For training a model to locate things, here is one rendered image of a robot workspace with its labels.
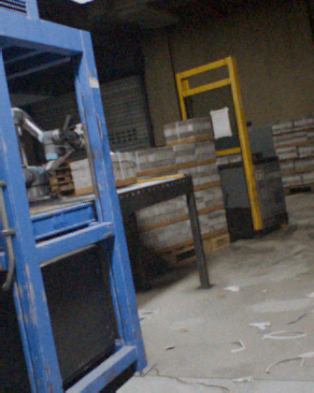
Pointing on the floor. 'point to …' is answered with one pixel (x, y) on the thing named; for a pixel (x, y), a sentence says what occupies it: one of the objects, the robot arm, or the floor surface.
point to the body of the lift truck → (273, 213)
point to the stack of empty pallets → (61, 176)
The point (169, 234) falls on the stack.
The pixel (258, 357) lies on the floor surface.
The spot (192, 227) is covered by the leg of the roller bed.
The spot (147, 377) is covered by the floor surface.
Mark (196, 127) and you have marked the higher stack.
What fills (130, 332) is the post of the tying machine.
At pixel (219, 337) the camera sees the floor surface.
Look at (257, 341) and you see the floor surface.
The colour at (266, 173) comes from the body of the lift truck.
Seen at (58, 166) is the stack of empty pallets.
